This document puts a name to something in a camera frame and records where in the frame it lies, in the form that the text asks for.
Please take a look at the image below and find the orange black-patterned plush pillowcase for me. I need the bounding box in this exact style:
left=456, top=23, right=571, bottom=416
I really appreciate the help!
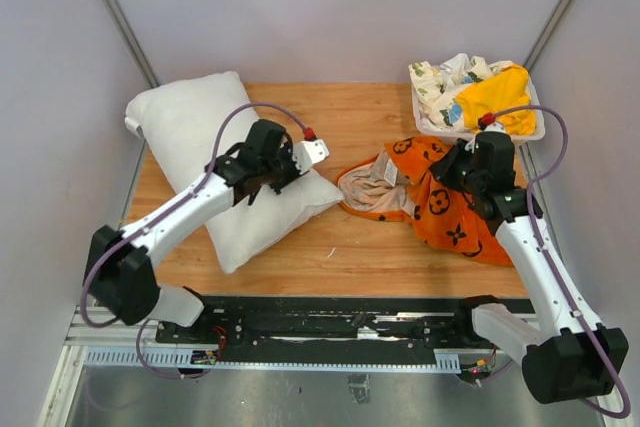
left=335, top=136, right=513, bottom=267

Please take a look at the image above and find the white plastic bin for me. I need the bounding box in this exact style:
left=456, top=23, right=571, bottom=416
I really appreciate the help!
left=409, top=77, right=546, bottom=148

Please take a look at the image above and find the white pillow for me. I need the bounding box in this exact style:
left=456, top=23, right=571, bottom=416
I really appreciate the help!
left=125, top=71, right=343, bottom=274

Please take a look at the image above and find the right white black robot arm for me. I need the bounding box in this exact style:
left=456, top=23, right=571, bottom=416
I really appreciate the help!
left=430, top=131, right=629, bottom=404

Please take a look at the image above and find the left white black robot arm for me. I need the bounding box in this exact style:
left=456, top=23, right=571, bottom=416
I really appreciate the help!
left=82, top=120, right=329, bottom=343

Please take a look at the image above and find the white pillowcase care tag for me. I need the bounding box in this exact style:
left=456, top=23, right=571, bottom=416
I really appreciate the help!
left=383, top=158, right=398, bottom=187

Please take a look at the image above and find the yellow and white floral cloth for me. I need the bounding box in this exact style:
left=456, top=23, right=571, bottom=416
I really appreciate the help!
left=408, top=53, right=532, bottom=134

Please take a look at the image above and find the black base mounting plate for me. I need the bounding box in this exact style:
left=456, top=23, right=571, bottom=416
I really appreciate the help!
left=155, top=296, right=493, bottom=358

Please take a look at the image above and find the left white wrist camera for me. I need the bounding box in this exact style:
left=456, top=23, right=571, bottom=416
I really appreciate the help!
left=292, top=139, right=330, bottom=172

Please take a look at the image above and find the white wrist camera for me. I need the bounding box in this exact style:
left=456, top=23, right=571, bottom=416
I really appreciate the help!
left=292, top=139, right=330, bottom=172
left=465, top=121, right=506, bottom=153

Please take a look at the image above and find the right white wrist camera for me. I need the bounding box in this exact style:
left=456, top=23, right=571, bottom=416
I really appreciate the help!
left=465, top=121, right=506, bottom=153

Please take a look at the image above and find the grey slotted cable duct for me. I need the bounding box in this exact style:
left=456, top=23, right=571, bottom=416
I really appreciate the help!
left=85, top=345, right=462, bottom=374

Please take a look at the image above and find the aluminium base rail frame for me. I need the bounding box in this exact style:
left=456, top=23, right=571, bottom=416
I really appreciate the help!
left=37, top=91, right=636, bottom=427

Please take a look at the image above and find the right aluminium corner post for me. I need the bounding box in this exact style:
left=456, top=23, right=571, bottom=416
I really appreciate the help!
left=524, top=0, right=575, bottom=72

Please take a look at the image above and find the aluminium corner post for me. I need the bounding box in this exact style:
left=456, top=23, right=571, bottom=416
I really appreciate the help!
left=524, top=0, right=575, bottom=72
left=101, top=0, right=160, bottom=88

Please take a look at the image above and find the left aluminium corner post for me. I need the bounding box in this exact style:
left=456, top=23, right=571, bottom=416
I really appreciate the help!
left=101, top=0, right=160, bottom=88

